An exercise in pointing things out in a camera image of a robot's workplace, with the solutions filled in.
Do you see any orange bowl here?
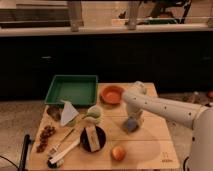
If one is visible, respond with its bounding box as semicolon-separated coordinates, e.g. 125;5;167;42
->
100;85;124;105

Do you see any white folded paper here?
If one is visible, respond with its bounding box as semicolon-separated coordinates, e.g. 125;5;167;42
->
60;100;79;126

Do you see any blue sponge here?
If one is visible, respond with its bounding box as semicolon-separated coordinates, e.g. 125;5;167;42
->
123;118;138;133

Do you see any green cup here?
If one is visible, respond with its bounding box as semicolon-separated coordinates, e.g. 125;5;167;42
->
87;105;102;123

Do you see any black cable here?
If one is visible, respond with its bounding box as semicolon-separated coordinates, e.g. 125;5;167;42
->
182;155;190;171

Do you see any metal fork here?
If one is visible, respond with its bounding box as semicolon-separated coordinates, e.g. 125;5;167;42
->
48;128;75;157

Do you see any red grapes bunch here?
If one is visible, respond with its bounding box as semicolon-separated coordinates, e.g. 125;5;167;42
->
36;125;56;153

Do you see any white handled brush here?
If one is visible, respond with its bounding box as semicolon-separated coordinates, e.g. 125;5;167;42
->
47;138;80;168

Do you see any black stand post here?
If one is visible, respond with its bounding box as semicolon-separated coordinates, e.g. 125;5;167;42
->
18;134;31;171

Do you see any orange fruit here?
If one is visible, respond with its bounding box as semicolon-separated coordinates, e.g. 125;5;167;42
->
111;146;126;161

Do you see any green plastic tray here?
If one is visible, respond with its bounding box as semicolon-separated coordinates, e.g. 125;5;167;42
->
45;75;98;107

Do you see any wooden block in bowl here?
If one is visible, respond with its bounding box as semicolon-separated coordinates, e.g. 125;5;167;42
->
86;125;100;152

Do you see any black cabinet counter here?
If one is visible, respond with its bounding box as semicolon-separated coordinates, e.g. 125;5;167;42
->
0;31;213;100

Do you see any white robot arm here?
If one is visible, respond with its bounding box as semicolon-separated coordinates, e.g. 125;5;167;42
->
122;81;213;171

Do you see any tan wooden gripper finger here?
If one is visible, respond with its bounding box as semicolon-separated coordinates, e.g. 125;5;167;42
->
136;117;144;130

